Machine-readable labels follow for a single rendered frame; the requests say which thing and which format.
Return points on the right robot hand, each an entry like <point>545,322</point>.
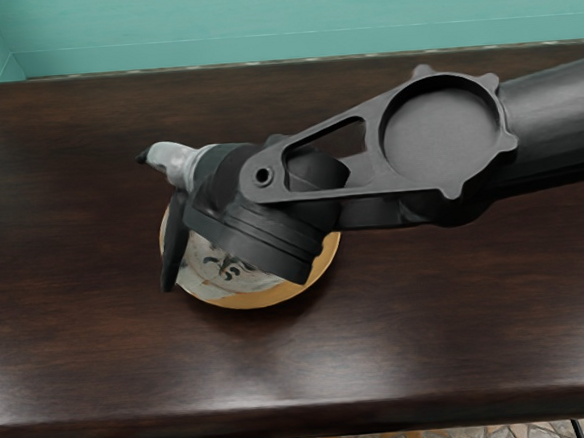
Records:
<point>172,159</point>

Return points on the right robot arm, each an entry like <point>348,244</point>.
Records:
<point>436,133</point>

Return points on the orange plate with printed pattern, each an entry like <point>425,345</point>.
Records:
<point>257,294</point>

